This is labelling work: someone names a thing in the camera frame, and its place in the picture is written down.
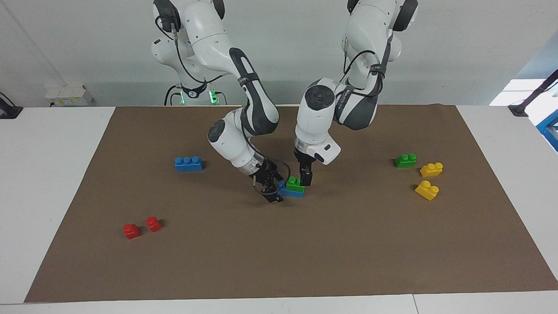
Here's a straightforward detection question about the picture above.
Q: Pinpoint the blue three-stud block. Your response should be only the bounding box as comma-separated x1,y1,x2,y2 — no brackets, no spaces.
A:
174,156,204,172
278,180,305,198

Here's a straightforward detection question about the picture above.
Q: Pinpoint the yellow two-stud block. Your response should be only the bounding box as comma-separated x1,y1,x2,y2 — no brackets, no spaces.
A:
415,180,440,201
419,162,444,177

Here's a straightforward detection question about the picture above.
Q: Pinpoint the brown table mat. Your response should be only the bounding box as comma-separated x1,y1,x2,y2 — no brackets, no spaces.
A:
24,104,558,303

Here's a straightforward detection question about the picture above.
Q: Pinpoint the white power strip box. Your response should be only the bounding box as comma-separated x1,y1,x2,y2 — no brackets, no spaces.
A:
44,84,95,107

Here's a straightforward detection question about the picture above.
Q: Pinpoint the black clamp with rod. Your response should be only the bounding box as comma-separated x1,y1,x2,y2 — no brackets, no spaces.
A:
508,69,558,117

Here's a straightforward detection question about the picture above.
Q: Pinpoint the black table clamp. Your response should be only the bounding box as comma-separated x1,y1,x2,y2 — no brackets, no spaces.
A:
0,92,24,119

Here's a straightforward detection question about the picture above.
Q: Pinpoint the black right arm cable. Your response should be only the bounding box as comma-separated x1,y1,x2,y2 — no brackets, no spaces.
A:
244,131,291,195

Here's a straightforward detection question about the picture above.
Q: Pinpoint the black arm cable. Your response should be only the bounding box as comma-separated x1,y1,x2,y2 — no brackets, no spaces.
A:
244,131,291,195
342,38,385,97

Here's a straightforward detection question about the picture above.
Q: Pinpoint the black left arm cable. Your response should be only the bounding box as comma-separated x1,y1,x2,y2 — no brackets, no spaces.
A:
342,38,385,97

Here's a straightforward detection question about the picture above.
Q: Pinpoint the blue frame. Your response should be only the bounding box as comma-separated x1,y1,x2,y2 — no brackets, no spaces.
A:
535,109,558,153

